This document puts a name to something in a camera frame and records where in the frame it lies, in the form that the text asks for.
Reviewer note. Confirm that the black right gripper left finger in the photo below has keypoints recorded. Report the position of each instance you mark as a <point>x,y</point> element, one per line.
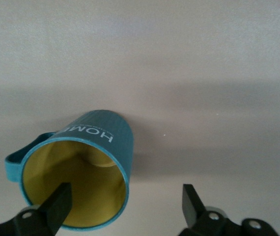
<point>56,209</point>

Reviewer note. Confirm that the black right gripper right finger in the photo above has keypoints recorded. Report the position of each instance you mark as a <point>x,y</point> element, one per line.
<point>191,209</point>

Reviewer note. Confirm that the teal cup yellow inside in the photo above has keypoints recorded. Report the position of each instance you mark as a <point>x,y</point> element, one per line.
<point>120,147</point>

